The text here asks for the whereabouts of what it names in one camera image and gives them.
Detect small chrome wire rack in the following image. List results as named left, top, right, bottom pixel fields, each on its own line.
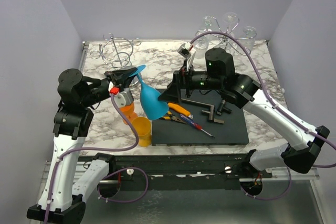
left=89, top=33, right=142, bottom=77

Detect orange plastic goblet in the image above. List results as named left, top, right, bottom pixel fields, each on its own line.
left=120, top=103, right=138, bottom=123

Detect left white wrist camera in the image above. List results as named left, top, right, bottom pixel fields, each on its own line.
left=110, top=87, right=134, bottom=108

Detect dark grey tray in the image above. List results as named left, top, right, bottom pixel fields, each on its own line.
left=152, top=103, right=249, bottom=146

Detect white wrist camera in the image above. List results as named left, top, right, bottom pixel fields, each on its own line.
left=110, top=87, right=134, bottom=108
left=177, top=42, right=195, bottom=71

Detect blue plastic goblet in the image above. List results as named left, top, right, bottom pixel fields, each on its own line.
left=130, top=65, right=169, bottom=121

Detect yellow utility knife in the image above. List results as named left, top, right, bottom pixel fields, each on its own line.
left=168, top=103, right=193, bottom=119

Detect aluminium frame rail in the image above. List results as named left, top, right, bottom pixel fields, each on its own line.
left=41, top=158, right=320, bottom=183

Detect yellow plastic cup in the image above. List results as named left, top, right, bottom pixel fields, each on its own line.
left=132, top=117, right=152, bottom=147

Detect tall chrome wine glass rack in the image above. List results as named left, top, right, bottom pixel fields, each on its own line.
left=195, top=15, right=257, bottom=51

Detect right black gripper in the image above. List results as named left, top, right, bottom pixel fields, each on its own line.
left=157, top=60, right=223, bottom=104

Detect black t-shaped tool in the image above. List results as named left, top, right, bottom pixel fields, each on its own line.
left=216, top=100, right=232, bottom=115

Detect long black metal bracket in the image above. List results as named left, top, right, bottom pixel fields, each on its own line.
left=182, top=99, right=225, bottom=125

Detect yellow handled pliers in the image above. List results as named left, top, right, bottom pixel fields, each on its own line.
left=160, top=111, right=186, bottom=124

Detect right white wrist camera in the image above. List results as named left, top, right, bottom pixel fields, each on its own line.
left=177, top=42, right=195, bottom=71

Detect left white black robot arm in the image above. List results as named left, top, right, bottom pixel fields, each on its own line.
left=27, top=67, right=137, bottom=223

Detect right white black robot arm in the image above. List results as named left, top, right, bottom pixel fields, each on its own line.
left=158, top=48, right=330, bottom=178

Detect clear tumbler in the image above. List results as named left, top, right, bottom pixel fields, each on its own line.
left=238, top=26, right=257, bottom=53

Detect red blue screwdriver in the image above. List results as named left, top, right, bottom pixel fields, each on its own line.
left=180, top=114, right=215, bottom=138

